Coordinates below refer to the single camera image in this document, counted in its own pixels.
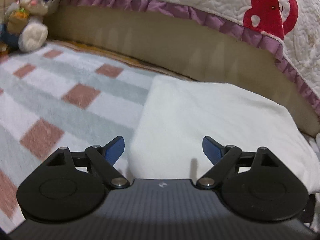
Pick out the quilted strawberry bedspread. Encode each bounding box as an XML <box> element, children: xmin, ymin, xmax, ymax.
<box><xmin>62</xmin><ymin>0</ymin><xmax>319</xmax><ymax>112</ymax></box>

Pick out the white fleece hooded jacket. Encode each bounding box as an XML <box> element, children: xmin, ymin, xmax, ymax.
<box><xmin>129</xmin><ymin>76</ymin><xmax>319</xmax><ymax>193</ymax></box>

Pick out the checkered pink grey rug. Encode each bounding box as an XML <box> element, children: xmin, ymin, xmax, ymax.
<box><xmin>1</xmin><ymin>44</ymin><xmax>169</xmax><ymax>232</ymax></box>

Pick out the grey plush bunny toy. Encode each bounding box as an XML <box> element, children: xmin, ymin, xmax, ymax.
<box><xmin>1</xmin><ymin>0</ymin><xmax>61</xmax><ymax>53</ymax></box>

